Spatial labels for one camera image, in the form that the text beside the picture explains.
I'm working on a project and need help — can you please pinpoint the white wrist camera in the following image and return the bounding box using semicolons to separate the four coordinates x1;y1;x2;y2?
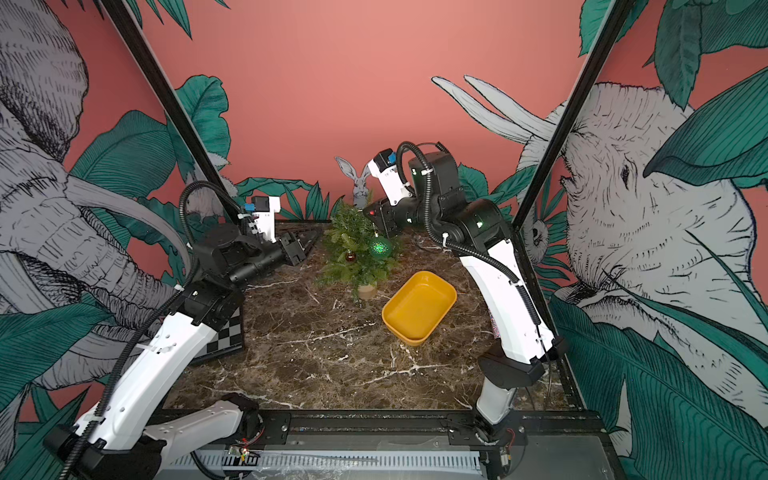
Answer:
366;148;413;206
241;196;281;243

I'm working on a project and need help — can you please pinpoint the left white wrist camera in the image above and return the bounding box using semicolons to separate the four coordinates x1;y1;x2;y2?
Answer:
241;196;281;243

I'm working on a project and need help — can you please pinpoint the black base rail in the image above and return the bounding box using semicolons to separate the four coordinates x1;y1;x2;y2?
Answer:
254;409;606;448

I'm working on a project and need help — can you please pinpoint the green glitter ball ornament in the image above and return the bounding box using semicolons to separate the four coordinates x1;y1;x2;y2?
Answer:
369;236;394;260

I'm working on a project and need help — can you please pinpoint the yellow plastic tray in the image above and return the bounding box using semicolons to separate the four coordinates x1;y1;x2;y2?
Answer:
381;271;457;347

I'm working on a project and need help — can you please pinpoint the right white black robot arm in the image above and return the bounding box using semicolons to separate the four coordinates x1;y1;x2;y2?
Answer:
363;142;567;429

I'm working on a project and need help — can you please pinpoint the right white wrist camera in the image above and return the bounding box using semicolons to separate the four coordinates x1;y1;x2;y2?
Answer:
366;148;413;206

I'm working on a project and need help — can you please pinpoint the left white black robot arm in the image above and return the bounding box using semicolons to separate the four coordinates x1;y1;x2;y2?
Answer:
44;224;323;479

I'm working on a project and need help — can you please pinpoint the small artificial christmas tree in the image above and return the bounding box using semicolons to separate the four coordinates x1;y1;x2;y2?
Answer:
318;203;399;301

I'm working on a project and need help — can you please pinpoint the black white checkerboard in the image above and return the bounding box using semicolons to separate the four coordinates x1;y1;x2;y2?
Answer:
200;309;244;361

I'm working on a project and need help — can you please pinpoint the white slotted cable duct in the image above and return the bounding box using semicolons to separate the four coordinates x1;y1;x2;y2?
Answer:
198;450;484;474

